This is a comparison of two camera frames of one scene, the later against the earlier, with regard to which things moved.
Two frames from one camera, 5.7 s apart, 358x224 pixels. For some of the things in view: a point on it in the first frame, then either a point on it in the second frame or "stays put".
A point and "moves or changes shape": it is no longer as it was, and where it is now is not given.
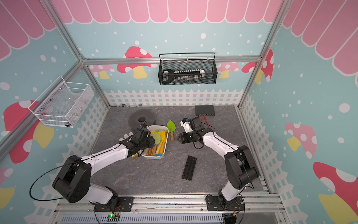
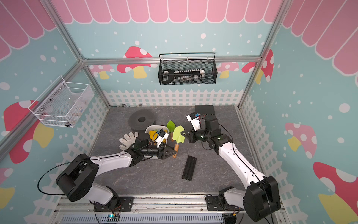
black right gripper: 183,136 stays put
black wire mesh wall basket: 188,72 stays put
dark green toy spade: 171,126 stays put
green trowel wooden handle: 157,137 moves or changes shape
